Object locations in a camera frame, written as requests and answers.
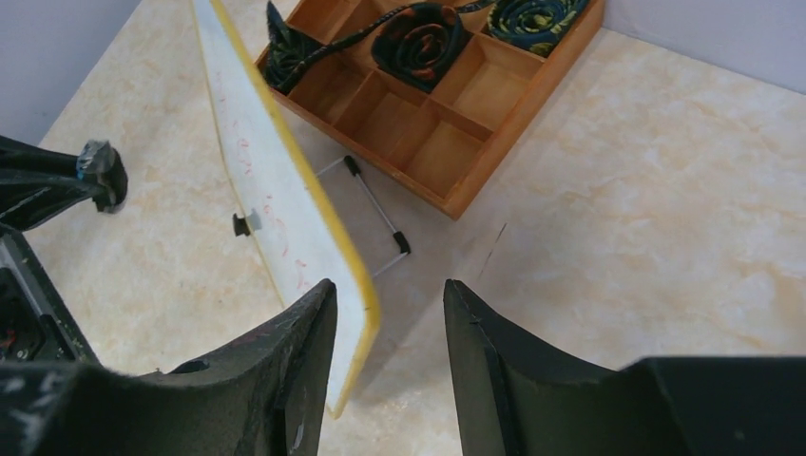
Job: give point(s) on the rolled dark tie left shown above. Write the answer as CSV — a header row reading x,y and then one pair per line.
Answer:
x,y
287,49

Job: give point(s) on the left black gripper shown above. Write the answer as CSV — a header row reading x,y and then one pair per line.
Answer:
x,y
38,184

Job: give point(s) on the rolled dark tie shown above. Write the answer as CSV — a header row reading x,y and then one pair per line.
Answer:
x,y
416,43
287,49
537,26

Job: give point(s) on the rolled dark tie right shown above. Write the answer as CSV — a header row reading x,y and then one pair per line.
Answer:
x,y
537,26

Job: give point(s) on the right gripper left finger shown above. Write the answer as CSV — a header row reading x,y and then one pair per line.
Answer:
x,y
263,393

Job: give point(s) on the rolled dark tie front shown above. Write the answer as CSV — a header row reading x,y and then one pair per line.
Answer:
x,y
416,43

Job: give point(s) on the wooden compartment tray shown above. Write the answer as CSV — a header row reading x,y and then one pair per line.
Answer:
x,y
444,145

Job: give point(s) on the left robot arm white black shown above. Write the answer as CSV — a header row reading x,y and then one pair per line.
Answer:
x,y
35,322

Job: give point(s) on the whiteboard with yellow frame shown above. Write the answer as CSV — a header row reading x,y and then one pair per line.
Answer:
x,y
301,238

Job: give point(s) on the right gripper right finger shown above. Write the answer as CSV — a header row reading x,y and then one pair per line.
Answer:
x,y
516,394

